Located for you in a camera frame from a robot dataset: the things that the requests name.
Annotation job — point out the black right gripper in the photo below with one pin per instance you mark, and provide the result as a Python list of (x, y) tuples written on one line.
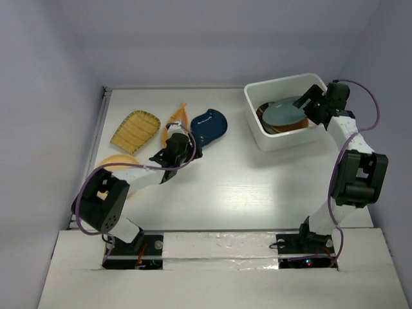
[(316, 94)]

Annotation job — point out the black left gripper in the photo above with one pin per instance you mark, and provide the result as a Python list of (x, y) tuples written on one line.
[(190, 147)]

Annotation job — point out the orange woven round plate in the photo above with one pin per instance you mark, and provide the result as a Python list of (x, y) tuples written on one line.
[(291, 127)]

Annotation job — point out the dark blue leaf dish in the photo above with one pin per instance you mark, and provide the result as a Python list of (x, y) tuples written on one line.
[(208, 127)]

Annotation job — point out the teal round ceramic plate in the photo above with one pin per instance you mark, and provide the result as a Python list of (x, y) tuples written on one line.
[(283, 112)]

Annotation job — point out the orange leaf-shaped plate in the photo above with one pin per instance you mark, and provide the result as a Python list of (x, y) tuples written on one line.
[(180, 115)]

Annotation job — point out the striped rim round plate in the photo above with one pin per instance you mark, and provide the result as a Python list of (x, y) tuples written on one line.
[(259, 112)]

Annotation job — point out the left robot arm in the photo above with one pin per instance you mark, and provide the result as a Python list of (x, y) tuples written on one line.
[(99, 204)]

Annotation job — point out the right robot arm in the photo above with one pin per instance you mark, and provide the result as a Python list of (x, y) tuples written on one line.
[(358, 174)]

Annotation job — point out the white plastic bin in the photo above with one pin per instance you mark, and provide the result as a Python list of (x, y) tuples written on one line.
[(259, 93)]

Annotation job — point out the yellow green bamboo-pattern plate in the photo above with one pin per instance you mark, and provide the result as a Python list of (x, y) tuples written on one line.
[(135, 131)]

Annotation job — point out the yellow round plate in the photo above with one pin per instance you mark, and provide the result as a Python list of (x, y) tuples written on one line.
[(118, 158)]

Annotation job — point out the white front panel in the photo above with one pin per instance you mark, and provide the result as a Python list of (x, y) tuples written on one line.
[(223, 270)]

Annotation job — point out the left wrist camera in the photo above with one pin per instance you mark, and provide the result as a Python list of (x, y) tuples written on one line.
[(173, 127)]

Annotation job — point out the aluminium side rail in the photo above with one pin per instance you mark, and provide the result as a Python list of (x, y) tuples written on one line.
[(95, 139)]

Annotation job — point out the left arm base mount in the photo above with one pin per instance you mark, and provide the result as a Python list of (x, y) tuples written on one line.
[(148, 255)]

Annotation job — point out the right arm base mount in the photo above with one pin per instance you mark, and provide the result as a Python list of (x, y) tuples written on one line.
[(313, 250)]

